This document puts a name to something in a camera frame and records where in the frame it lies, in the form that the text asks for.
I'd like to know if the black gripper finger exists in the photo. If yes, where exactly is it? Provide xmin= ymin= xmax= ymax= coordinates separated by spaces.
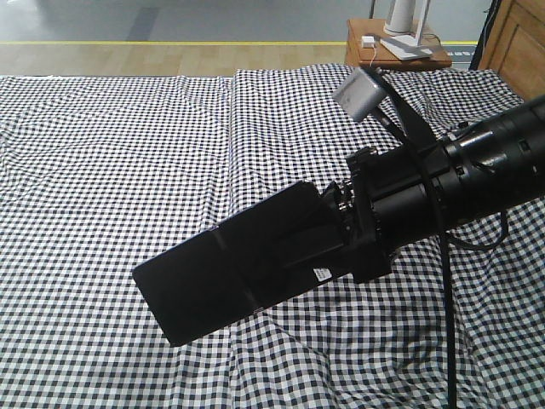
xmin=283 ymin=243 xmax=350 ymax=273
xmin=321 ymin=181 xmax=347 ymax=212

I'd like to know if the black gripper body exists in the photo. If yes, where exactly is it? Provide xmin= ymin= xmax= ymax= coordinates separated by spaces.
xmin=346 ymin=147 xmax=441 ymax=284

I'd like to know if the black foldable phone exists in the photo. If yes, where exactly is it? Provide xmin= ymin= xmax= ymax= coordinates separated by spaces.
xmin=133 ymin=181 xmax=347 ymax=347

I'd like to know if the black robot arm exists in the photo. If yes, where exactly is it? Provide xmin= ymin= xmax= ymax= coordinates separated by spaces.
xmin=278 ymin=97 xmax=544 ymax=283

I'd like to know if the checkered bed sheet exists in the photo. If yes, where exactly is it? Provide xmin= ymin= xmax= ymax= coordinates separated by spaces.
xmin=0 ymin=62 xmax=545 ymax=409

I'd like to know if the wooden nightstand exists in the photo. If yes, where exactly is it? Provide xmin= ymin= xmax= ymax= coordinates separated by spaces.
xmin=345 ymin=18 xmax=452 ymax=72

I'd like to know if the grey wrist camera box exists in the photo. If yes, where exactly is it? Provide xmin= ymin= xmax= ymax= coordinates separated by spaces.
xmin=332 ymin=67 xmax=387 ymax=123

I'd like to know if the black braided cable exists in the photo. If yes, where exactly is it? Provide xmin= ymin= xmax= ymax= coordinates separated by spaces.
xmin=374 ymin=70 xmax=510 ymax=409

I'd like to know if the white charger with cable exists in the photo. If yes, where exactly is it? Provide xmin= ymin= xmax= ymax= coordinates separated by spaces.
xmin=360 ymin=35 xmax=377 ymax=67

